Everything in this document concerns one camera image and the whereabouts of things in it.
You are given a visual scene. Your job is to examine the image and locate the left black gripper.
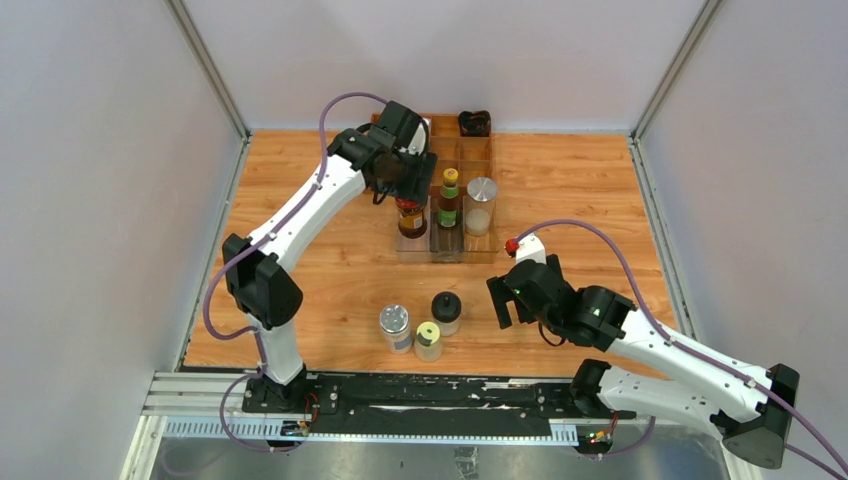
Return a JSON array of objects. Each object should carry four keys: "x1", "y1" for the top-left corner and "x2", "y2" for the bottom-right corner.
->
[{"x1": 372, "y1": 146, "x2": 436, "y2": 204}]

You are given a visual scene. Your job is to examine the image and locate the yellow cap sauce bottle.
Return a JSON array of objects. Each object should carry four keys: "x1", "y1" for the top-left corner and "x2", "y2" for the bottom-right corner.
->
[{"x1": 437, "y1": 168, "x2": 460, "y2": 229}]

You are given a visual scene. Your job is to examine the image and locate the large silver lid jar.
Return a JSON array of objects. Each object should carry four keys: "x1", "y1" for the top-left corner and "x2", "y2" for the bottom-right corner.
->
[{"x1": 464, "y1": 176, "x2": 498, "y2": 237}]

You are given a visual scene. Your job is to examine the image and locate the red lid chili jar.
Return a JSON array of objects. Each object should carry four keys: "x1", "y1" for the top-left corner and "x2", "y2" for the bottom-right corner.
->
[{"x1": 395, "y1": 198, "x2": 427, "y2": 239}]

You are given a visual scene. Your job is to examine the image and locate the clear plastic organizer bin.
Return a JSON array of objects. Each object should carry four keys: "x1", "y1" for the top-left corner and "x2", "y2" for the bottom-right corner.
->
[{"x1": 393, "y1": 196, "x2": 503, "y2": 264}]

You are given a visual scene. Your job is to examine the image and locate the silver lid spice jar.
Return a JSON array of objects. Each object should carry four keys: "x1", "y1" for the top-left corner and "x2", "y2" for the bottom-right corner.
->
[{"x1": 379, "y1": 304, "x2": 413, "y2": 354}]

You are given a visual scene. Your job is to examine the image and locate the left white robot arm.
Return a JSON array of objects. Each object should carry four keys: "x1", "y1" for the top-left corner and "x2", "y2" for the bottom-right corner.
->
[{"x1": 222, "y1": 101, "x2": 437, "y2": 413}]

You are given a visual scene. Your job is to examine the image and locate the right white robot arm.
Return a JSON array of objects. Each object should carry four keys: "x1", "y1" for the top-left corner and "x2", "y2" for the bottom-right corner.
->
[{"x1": 486, "y1": 255, "x2": 800, "y2": 469}]

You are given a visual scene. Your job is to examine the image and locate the wooden compartment tray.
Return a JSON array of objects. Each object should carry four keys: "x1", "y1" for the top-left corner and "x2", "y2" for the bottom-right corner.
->
[{"x1": 333, "y1": 110, "x2": 493, "y2": 204}]

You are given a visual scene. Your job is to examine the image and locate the black lid grinder jar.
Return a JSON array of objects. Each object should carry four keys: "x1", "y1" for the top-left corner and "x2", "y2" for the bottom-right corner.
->
[{"x1": 431, "y1": 291, "x2": 462, "y2": 336}]

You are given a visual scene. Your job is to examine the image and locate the black coil top right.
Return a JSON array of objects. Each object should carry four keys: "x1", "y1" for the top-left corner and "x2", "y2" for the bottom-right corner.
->
[{"x1": 457, "y1": 110, "x2": 492, "y2": 138}]

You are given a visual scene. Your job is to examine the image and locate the yellow lid spice jar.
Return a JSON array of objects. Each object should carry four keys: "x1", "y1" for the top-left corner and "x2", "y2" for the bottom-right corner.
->
[{"x1": 414, "y1": 321, "x2": 443, "y2": 363}]

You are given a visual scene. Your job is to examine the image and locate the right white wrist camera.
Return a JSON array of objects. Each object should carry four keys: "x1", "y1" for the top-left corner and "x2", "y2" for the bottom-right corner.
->
[{"x1": 515, "y1": 233, "x2": 547, "y2": 264}]

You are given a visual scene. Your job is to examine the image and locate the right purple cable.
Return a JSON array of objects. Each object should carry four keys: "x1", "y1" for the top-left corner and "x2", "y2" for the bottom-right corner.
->
[{"x1": 504, "y1": 219, "x2": 848, "y2": 480}]

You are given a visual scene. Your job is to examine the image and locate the purple cable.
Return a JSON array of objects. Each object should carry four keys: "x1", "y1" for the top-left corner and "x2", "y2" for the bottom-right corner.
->
[
  {"x1": 201, "y1": 91, "x2": 392, "y2": 454},
  {"x1": 504, "y1": 219, "x2": 848, "y2": 480}
]

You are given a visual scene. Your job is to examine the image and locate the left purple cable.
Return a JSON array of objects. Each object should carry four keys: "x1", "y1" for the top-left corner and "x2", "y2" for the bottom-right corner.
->
[{"x1": 201, "y1": 91, "x2": 392, "y2": 454}]

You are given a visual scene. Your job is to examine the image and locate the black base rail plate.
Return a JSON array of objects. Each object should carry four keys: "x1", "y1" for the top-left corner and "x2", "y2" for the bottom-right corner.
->
[{"x1": 142, "y1": 368, "x2": 737, "y2": 446}]

